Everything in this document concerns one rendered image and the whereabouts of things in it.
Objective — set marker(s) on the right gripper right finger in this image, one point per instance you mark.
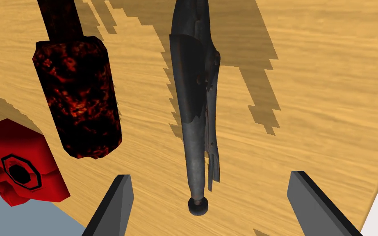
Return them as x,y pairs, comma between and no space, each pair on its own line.
313,209

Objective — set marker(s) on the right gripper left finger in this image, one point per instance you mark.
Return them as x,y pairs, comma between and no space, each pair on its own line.
115,209

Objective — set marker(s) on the red faceted object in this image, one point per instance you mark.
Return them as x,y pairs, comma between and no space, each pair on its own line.
15,164

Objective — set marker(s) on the dark red mottled bottle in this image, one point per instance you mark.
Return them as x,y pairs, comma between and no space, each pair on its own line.
77,95

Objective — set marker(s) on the wooden table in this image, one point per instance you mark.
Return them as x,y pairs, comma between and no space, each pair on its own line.
323,82

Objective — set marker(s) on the grey locking pliers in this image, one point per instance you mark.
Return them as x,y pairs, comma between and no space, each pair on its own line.
194,108

